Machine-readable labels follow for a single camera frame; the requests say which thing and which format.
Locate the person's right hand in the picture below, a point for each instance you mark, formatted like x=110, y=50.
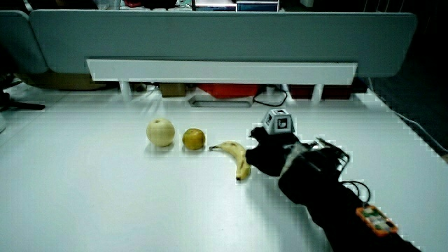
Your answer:
x=266, y=154

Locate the yellow banana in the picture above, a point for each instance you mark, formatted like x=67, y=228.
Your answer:
x=238, y=154

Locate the person's right forearm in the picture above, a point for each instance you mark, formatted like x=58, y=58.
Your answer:
x=325, y=199

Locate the yellow-green orange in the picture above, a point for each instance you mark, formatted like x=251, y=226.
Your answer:
x=193, y=138

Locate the white desk shelf riser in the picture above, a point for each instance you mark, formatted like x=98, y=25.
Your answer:
x=220, y=72

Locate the dark red box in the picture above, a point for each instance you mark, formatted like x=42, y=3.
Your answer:
x=336, y=91

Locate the pale yellow apple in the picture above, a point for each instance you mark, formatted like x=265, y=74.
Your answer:
x=160, y=131

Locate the small brown box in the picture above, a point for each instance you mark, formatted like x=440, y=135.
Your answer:
x=173, y=89

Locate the wide grey partition panel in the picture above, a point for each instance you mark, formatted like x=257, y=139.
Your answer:
x=224, y=35

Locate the orange circuit board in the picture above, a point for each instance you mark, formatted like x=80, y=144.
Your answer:
x=376, y=220

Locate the brown cardboard box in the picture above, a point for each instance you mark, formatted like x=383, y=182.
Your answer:
x=63, y=81

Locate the black tripod stand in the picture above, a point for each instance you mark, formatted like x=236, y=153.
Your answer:
x=14, y=103

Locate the narrow grey partition panel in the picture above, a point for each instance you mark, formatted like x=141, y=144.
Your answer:
x=17, y=42

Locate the grey flat frame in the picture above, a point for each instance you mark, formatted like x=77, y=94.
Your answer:
x=196, y=101

